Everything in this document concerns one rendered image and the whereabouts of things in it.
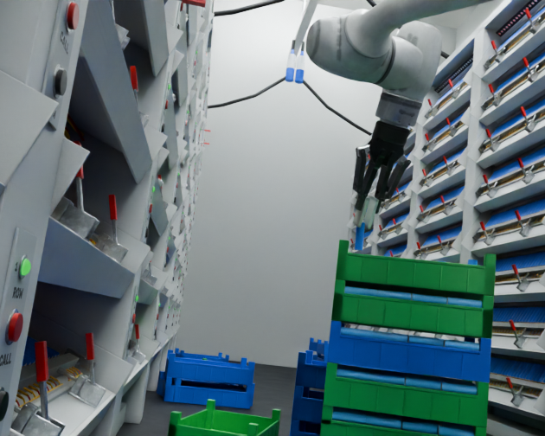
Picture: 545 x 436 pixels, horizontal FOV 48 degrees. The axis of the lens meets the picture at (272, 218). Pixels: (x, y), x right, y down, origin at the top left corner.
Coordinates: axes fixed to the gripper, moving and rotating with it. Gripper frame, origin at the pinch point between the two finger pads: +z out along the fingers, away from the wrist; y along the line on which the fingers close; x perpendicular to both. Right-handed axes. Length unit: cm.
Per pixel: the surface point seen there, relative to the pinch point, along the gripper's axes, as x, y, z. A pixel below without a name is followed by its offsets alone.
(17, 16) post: -83, -69, -25
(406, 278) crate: -22.4, 0.5, 6.4
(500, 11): 115, 95, -70
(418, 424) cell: -35.0, 4.8, 30.1
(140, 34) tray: -14, -57, -25
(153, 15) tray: -28, -57, -28
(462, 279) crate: -26.8, 9.5, 3.5
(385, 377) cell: -28.9, -1.2, 24.5
